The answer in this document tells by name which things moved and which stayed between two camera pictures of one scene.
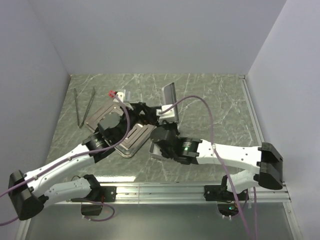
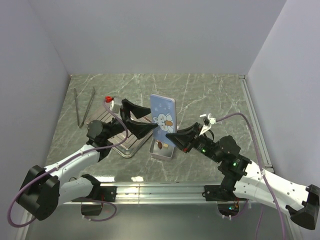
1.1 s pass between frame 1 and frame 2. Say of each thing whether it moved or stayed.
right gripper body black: moved
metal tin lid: moved
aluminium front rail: stayed
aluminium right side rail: stayed
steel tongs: stayed
